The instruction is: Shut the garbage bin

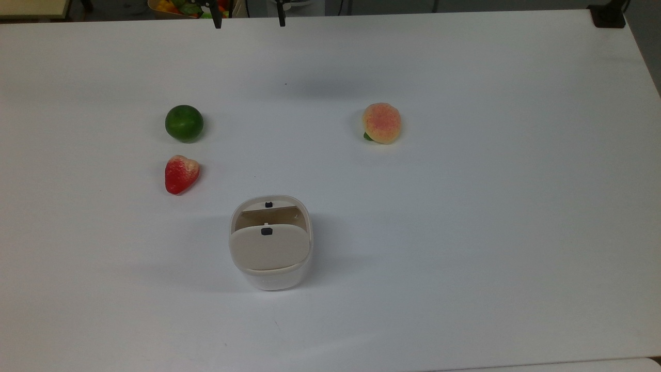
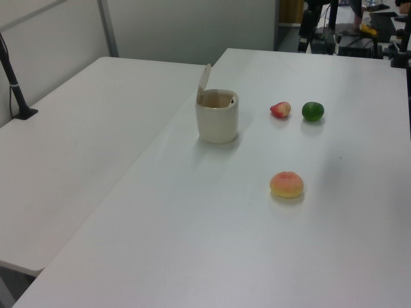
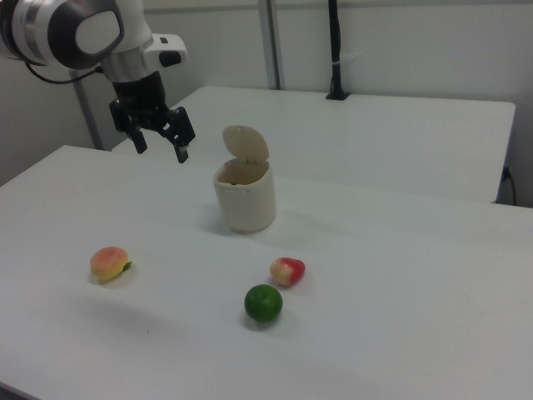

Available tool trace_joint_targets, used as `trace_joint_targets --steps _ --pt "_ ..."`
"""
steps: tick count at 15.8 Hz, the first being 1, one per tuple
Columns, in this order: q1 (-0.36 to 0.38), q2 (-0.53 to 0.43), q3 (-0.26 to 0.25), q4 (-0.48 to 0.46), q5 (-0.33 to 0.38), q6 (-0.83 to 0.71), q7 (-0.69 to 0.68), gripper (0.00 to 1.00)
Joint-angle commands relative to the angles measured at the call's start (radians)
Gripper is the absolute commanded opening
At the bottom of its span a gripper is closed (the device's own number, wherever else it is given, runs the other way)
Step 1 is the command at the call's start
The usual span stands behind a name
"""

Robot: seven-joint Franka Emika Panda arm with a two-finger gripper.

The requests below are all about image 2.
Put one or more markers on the yellow tool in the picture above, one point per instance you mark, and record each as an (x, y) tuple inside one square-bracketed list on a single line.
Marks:
[(368, 29)]

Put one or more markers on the black camera clamp stand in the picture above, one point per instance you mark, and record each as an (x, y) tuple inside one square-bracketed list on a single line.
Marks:
[(400, 48)]

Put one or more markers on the black vertical pole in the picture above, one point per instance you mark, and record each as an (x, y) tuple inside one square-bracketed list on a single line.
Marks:
[(332, 27)]

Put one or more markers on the grey partition frame post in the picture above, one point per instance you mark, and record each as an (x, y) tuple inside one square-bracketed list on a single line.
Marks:
[(108, 29)]

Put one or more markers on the orange yellow toy peach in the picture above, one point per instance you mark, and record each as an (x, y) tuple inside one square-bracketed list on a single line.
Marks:
[(286, 184)]

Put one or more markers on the black camera stand pole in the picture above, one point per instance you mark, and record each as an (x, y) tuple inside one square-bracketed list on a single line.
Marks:
[(13, 86)]

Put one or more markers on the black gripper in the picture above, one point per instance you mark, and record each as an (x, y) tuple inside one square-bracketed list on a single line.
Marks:
[(308, 24)]

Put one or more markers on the green toy lime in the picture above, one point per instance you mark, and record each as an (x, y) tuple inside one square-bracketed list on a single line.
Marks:
[(312, 111)]

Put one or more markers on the black equipment box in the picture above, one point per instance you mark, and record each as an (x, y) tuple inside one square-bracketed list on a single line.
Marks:
[(358, 45)]

